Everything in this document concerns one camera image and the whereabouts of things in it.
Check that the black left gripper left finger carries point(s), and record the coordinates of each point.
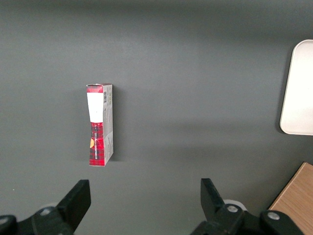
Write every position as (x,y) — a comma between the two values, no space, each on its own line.
(73,203)

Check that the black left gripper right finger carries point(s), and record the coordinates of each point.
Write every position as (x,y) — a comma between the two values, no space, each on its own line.
(215,205)

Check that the red tartan shortbread box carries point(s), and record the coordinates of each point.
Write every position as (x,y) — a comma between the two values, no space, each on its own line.
(100,124)

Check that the oak wooden drawer cabinet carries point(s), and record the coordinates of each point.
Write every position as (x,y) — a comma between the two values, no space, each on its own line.
(297,200)

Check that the beige plastic tray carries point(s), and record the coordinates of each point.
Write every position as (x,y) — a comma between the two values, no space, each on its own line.
(299,93)

